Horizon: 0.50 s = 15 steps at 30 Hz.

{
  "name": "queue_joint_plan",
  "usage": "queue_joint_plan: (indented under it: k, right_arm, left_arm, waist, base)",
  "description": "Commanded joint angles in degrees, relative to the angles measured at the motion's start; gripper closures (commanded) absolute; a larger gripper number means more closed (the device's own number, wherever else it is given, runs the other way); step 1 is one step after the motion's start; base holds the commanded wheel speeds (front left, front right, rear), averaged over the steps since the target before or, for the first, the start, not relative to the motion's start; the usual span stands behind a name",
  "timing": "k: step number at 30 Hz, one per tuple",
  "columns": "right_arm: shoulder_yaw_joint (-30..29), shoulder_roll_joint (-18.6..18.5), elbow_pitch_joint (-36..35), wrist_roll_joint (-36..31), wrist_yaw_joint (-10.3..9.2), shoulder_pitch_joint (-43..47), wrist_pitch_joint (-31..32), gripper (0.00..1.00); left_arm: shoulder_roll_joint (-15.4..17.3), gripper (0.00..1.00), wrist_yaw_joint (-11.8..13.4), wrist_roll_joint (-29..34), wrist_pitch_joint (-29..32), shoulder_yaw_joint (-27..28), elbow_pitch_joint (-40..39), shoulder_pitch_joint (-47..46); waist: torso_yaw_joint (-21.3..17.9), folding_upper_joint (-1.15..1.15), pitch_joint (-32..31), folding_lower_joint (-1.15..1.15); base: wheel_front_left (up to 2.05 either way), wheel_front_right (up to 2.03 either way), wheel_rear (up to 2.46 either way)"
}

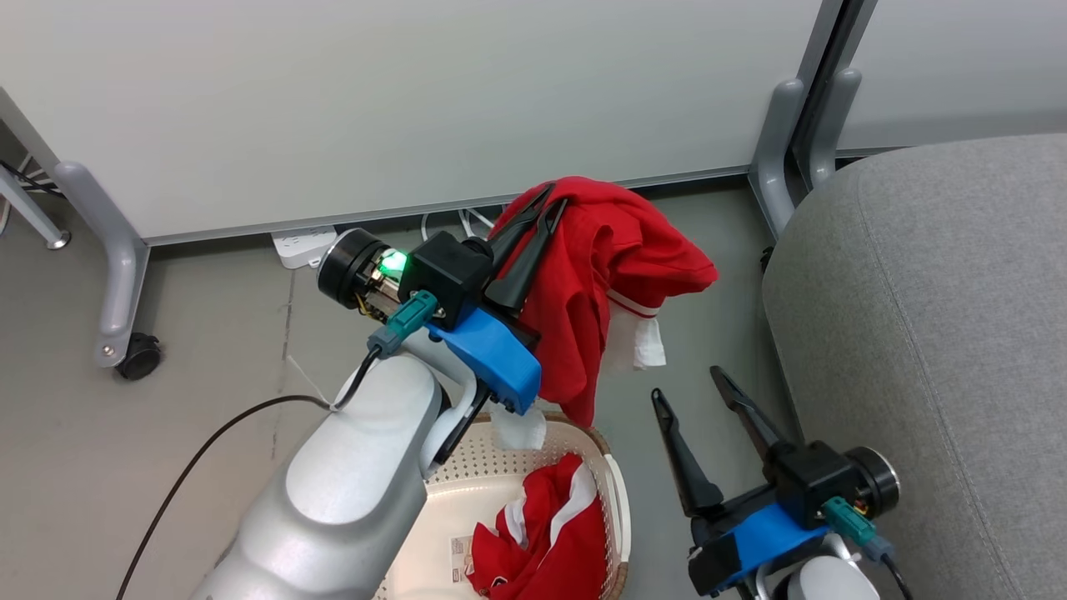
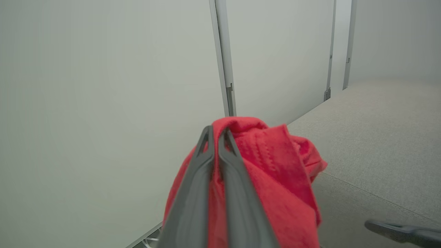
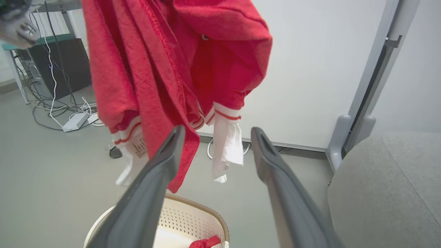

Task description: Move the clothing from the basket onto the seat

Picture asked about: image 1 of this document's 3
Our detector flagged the right gripper body black blue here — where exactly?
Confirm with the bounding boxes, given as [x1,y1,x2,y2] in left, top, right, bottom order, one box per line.
[688,442,901,598]

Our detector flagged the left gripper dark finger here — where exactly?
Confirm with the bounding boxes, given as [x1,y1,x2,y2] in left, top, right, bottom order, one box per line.
[488,183,555,273]
[483,198,569,314]

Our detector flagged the left gripper body black blue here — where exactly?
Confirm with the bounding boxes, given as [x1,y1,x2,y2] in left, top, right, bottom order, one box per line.
[317,227,544,416]

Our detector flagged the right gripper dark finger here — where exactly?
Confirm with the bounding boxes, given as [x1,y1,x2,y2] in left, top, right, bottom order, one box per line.
[710,367,789,468]
[652,388,725,518]

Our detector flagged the red shirt with white label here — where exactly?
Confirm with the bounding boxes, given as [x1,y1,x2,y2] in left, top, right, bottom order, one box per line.
[490,175,719,452]

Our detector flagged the red shirt with white stripes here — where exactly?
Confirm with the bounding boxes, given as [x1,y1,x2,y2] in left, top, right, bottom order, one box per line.
[465,453,611,600]

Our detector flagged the cream perforated laundry basket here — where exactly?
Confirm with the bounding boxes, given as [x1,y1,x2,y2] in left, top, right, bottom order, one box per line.
[373,411,633,600]

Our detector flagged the white power strip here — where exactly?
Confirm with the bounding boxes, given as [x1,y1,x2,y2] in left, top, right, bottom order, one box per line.
[271,225,339,270]

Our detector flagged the wide white partition panel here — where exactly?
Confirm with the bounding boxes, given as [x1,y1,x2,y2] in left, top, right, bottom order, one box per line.
[0,0,826,247]

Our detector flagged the grey fabric sofa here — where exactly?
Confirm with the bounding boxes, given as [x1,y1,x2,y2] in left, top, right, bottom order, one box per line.
[762,133,1067,600]

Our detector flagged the white barcode sticker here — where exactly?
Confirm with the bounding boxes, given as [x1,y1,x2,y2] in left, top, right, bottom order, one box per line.
[449,533,477,586]

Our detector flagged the grey upright partition foot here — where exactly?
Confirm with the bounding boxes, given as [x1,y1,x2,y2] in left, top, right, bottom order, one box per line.
[804,67,863,189]
[748,78,806,240]

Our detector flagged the black caster wheel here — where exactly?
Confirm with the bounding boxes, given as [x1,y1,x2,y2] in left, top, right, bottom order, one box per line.
[116,332,163,382]

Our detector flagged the long grey partition foot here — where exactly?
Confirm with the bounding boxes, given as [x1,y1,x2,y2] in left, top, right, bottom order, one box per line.
[53,162,152,368]

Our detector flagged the narrow white partition panel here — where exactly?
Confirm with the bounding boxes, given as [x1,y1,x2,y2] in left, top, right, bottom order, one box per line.
[836,0,1067,157]

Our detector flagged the grey metal desk leg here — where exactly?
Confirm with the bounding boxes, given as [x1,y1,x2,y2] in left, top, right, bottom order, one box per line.
[0,165,73,251]

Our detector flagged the white coiled power cable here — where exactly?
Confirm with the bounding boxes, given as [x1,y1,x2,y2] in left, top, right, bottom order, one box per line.
[420,205,508,243]

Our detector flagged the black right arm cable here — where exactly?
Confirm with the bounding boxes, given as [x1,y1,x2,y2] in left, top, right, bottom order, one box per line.
[821,497,918,600]

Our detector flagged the black floor cables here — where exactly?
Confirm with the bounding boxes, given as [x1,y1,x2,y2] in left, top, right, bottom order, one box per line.
[0,157,66,201]

